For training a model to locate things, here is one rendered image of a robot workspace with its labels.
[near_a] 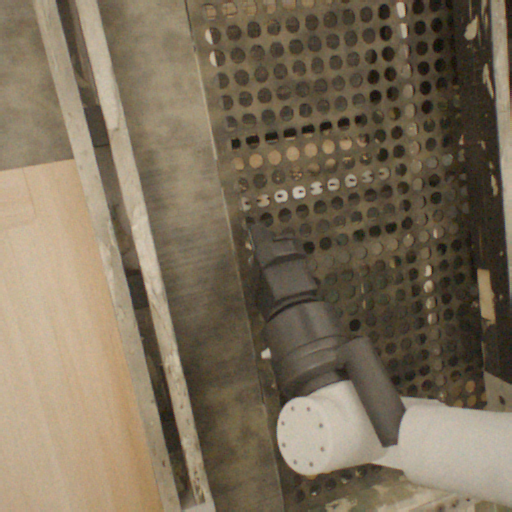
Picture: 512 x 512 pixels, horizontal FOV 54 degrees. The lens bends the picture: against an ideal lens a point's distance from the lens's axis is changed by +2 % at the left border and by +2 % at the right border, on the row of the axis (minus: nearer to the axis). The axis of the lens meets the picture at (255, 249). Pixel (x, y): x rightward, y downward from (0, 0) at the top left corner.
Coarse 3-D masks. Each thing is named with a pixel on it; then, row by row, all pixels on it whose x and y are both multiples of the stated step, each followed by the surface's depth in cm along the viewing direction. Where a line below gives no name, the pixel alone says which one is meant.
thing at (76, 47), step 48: (48, 0) 49; (96, 0) 51; (48, 48) 50; (96, 48) 51; (96, 96) 55; (96, 144) 53; (96, 192) 53; (96, 240) 54; (144, 240) 56; (144, 288) 57; (144, 336) 61; (144, 384) 58; (144, 432) 59; (192, 432) 61; (192, 480) 62
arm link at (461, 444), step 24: (456, 408) 42; (432, 432) 40; (456, 432) 39; (480, 432) 38; (504, 432) 37; (432, 456) 39; (456, 456) 38; (480, 456) 37; (504, 456) 36; (432, 480) 40; (456, 480) 38; (480, 480) 37; (504, 480) 35; (504, 504) 37
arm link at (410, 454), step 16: (416, 400) 47; (432, 400) 48; (416, 416) 42; (400, 432) 42; (416, 432) 41; (400, 448) 41; (416, 448) 40; (384, 464) 49; (400, 464) 48; (416, 464) 40; (416, 480) 41
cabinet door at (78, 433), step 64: (0, 192) 56; (64, 192) 57; (0, 256) 57; (64, 256) 58; (0, 320) 58; (64, 320) 60; (0, 384) 59; (64, 384) 61; (128, 384) 63; (0, 448) 60; (64, 448) 62; (128, 448) 64
